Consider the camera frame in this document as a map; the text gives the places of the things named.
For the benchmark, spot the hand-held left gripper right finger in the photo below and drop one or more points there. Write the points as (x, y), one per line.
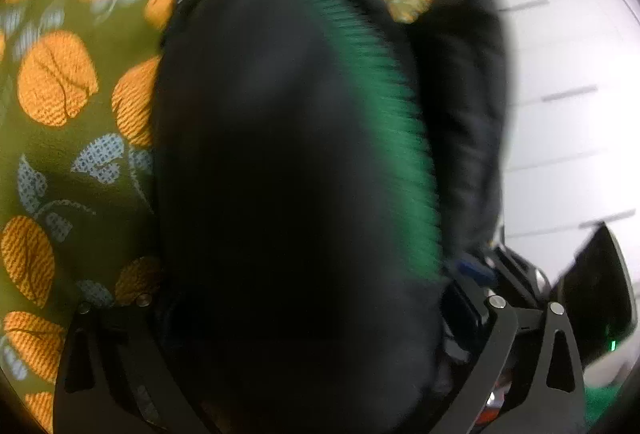
(465, 319)

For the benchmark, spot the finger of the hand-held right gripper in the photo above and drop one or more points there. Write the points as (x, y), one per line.
(515, 274)

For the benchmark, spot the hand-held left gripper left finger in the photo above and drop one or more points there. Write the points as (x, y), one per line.
(145, 339)

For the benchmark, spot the dark navy padded jacket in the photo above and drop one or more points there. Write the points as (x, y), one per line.
(275, 163)

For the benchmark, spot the green orange printed bedspread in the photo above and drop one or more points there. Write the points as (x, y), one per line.
(60, 174)

